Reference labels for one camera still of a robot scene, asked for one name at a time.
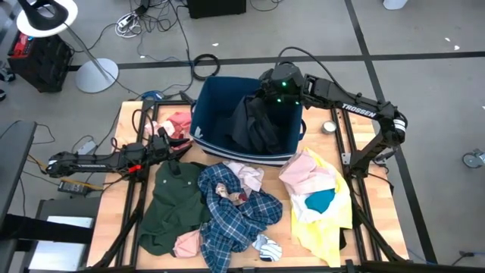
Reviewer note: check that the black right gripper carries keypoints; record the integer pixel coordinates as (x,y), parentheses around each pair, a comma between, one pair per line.
(270,85)

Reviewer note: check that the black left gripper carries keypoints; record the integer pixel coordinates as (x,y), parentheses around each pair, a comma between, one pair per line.
(162,146)

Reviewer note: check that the coral pink garment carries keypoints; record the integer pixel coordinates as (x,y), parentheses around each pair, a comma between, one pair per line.
(180,123)

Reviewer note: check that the navy white striped fabric bin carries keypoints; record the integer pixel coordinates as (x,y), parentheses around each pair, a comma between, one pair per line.
(216,110)

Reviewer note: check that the dark green shirt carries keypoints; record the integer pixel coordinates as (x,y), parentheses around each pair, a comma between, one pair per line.
(174,204)

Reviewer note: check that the blue plaid shirt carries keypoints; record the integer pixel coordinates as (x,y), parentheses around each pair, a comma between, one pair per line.
(235,223)

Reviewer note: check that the salmon pink cloth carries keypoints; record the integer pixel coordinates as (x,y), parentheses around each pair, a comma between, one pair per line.
(187,244)

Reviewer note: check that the teal garment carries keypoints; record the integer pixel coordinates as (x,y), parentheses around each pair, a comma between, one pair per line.
(320,201)

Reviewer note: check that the white striped sock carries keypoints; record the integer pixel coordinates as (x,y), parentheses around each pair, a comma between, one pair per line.
(267,248)

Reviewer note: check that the white garment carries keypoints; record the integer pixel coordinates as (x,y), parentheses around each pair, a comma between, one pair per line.
(307,216)

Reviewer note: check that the yellow shirt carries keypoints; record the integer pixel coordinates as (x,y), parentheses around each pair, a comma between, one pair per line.
(322,239)

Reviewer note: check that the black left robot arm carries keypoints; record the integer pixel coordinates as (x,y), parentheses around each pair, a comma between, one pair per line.
(94,163)

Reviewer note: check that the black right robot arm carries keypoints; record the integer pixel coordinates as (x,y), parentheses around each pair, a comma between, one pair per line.
(352,102)

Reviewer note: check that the silver tape roll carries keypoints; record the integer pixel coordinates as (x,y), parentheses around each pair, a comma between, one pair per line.
(329,127)

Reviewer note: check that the grey power brick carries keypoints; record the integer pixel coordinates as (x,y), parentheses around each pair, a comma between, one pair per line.
(87,147)

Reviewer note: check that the black box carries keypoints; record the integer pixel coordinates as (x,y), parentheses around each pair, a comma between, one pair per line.
(216,7)

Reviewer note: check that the white floor lamp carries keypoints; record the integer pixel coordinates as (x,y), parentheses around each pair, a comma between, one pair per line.
(96,76)

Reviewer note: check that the black power adapter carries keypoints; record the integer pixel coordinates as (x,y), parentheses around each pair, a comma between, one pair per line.
(72,187)

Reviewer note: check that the white power strip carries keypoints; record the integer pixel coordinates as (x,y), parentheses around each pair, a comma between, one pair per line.
(125,21)

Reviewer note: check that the white container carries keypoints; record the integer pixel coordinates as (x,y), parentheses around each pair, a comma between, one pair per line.
(394,4)

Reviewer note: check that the black crate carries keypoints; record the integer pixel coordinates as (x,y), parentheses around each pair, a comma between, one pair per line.
(45,66)

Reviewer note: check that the black flat bar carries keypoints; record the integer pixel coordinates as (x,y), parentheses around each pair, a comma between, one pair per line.
(45,229)

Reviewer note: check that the black desk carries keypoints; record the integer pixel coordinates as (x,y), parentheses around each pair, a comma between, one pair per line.
(15,159)

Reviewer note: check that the red box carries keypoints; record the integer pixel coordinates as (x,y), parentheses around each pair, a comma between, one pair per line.
(22,43)

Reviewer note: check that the grey caster wheel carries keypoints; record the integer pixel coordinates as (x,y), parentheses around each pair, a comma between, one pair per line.
(473,159)

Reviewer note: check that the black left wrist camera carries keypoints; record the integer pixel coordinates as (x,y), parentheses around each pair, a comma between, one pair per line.
(174,167)

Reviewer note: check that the black aluminium frame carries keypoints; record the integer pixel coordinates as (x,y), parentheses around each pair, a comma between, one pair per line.
(382,267)

